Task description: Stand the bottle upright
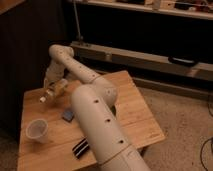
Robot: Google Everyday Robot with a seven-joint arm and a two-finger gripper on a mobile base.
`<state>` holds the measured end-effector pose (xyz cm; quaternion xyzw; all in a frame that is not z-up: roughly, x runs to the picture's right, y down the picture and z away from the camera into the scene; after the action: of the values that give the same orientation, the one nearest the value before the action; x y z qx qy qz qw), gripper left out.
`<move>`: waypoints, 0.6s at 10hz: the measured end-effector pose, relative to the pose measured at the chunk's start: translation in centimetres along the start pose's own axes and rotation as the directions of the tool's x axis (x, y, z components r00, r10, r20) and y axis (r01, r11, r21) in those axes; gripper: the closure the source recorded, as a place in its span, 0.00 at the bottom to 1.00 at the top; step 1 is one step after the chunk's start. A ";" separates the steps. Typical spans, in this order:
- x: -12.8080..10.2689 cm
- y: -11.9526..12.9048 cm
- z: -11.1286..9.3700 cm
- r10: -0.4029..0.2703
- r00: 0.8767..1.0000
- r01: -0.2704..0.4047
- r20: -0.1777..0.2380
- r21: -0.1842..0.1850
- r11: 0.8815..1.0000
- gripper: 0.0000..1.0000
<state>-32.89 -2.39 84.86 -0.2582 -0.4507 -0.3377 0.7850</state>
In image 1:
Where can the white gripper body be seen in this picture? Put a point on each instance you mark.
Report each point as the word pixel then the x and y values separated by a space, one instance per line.
pixel 52 75

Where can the clear plastic bottle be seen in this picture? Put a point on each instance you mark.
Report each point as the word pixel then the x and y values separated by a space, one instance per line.
pixel 54 90

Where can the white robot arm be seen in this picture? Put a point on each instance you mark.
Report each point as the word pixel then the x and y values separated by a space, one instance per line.
pixel 91 103

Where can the blue sponge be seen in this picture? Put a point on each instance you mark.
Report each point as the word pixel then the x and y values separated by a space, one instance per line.
pixel 67 115

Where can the long grey case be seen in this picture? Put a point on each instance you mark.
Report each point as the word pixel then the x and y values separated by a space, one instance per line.
pixel 141 60

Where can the wooden table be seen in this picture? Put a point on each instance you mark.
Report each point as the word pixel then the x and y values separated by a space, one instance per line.
pixel 132 111

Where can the white paper cup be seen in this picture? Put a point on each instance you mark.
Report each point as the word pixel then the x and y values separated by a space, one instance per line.
pixel 37 130

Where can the metal pole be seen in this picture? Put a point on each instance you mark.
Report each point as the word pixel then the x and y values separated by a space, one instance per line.
pixel 79 36

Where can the black white striped case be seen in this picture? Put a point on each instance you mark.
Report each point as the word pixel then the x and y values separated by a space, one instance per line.
pixel 80 148

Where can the white shelf board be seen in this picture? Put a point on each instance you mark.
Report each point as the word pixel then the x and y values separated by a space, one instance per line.
pixel 155 8

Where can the black case handle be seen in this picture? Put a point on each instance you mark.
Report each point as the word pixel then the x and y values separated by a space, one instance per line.
pixel 187 63

